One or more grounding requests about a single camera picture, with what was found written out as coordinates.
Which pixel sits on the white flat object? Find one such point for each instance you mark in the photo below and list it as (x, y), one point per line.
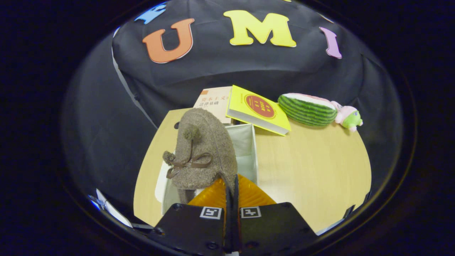
(113, 210)

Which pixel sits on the pink and green plush toy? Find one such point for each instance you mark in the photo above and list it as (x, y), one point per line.
(350, 117)

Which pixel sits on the brown suede shoe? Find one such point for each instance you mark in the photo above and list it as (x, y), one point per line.
(206, 135)

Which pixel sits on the yellow book with red circle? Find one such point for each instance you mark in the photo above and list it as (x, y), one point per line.
(241, 106)

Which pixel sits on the black backdrop cloth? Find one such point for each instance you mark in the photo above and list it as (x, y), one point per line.
(231, 67)

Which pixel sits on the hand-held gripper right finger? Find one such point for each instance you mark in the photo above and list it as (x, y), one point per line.
(273, 227)

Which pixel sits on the beige fabric storage box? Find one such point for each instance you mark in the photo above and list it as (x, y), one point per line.
(245, 142)

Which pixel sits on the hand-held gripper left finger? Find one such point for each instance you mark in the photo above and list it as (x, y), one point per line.
(192, 227)

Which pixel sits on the watermelon slice plush toy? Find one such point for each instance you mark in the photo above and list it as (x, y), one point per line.
(305, 112)

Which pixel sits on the beige paperback book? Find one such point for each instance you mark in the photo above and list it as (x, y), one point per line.
(213, 101)

